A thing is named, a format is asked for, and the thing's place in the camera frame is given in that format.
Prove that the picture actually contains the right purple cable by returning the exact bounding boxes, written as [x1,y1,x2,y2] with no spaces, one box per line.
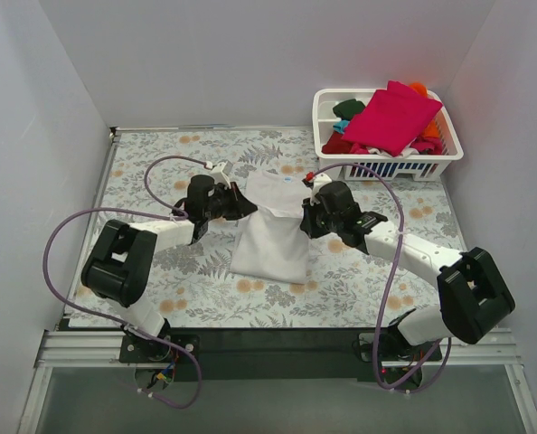
[304,163,454,392]

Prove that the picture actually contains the white plastic basket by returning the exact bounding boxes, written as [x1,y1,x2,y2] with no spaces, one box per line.
[312,89,464,181]

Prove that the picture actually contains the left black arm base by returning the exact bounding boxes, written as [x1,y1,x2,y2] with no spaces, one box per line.
[118,332,200,363]

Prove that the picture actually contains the white t shirt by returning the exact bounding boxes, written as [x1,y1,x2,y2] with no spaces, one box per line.
[231,171,309,284]

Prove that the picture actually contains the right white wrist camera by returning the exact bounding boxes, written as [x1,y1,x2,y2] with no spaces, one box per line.
[303,173,333,205]

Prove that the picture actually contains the aluminium frame rail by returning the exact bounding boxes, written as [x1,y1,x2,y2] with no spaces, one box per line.
[35,328,523,367]

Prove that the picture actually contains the dark red t shirt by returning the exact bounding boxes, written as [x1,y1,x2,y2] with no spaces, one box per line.
[321,131,353,155]

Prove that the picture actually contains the teal t shirt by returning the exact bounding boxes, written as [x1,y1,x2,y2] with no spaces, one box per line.
[333,119,350,135]

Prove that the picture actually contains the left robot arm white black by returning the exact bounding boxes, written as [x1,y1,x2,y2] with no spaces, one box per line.
[80,175,258,362]

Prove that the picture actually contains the dark green t shirt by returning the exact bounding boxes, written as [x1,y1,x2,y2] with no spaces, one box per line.
[332,99,366,121]

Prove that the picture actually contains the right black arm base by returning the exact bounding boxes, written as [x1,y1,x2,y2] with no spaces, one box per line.
[352,332,432,383]

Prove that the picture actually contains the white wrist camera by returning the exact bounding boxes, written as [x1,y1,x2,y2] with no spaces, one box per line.
[204,161,232,189]
[303,173,333,205]

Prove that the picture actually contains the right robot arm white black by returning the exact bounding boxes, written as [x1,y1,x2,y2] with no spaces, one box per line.
[300,174,515,360]

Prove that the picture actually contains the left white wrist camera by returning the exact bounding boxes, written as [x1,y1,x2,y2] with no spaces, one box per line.
[204,161,232,189]

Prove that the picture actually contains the orange t shirt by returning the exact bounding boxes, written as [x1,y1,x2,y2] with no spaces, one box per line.
[407,81,441,141]

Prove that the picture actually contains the floral patterned table mat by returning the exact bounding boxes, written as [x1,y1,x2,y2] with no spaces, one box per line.
[68,128,485,329]

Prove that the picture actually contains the magenta folded t shirt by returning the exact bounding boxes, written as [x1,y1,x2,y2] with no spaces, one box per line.
[343,80,443,157]

